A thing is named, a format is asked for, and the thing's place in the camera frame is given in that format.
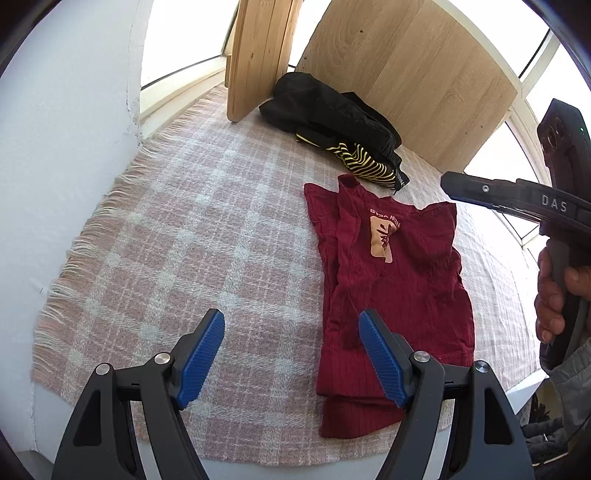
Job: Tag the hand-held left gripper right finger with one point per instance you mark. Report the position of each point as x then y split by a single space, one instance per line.
383 360

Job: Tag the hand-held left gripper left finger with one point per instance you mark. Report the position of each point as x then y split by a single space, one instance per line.
201 360

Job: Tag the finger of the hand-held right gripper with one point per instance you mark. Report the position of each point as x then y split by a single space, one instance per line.
480 189

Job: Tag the maroon sweater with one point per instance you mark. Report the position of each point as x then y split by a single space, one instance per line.
415 286

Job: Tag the black pants with yellow stripes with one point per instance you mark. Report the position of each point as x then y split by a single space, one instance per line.
369 166

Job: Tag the person's right forearm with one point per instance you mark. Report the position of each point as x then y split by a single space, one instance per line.
575 387

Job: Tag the person's right hand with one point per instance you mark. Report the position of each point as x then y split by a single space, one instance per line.
547 304

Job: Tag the pink plaid blanket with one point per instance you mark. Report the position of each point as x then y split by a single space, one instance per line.
184 230

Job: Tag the large light wooden board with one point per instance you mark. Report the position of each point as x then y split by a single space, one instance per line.
415 69

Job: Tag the dark clutter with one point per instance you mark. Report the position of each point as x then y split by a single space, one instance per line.
545 434

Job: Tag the black jacket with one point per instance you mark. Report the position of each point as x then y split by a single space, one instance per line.
314 106

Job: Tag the pine plank board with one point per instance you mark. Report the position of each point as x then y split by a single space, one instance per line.
254 55

